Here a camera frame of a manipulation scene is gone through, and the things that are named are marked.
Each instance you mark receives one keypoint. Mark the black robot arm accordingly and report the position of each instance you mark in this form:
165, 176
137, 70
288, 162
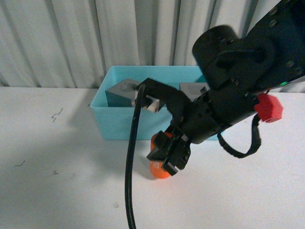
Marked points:
239, 72

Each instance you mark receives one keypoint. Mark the gray block with round hole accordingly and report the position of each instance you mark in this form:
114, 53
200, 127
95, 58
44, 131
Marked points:
193, 90

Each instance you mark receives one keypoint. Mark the blue plastic box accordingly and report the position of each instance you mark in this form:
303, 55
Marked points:
115, 122

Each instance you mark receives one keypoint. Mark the red button block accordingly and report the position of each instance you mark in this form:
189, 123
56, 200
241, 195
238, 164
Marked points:
269, 108

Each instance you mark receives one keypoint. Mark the orange cylindrical part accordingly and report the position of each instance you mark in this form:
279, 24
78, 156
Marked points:
155, 166

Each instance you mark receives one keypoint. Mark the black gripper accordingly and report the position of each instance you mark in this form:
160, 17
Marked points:
194, 121

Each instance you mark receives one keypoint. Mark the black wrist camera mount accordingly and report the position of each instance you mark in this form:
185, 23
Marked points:
175, 100

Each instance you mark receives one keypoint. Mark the white pleated curtain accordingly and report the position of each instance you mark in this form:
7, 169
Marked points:
73, 43

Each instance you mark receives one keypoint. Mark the gray block with rectangular slot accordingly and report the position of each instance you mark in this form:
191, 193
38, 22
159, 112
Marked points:
122, 94

